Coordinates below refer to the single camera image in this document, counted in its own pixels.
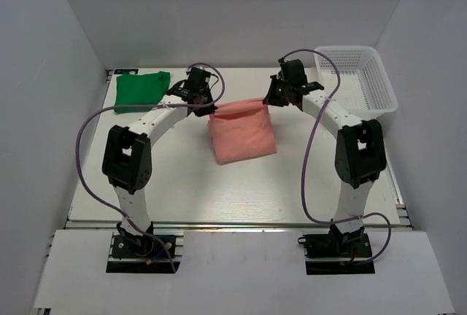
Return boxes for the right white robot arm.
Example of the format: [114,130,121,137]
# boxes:
[263,58,387,256]

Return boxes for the aluminium table edge rail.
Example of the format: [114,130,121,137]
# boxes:
[65,219,412,234]

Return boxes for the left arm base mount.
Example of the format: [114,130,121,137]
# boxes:
[106,234,182,274]

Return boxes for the blue label sticker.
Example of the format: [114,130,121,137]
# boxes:
[113,69,139,75]

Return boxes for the folded green t-shirt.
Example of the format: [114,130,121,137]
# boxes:
[114,71,171,114]

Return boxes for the white plastic basket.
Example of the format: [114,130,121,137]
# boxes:
[314,45,398,120]

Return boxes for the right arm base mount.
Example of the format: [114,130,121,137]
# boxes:
[297,225,375,276]

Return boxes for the pink t-shirt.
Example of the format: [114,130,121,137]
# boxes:
[208,98,277,165]

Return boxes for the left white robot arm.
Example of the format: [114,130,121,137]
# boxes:
[102,67,217,256]

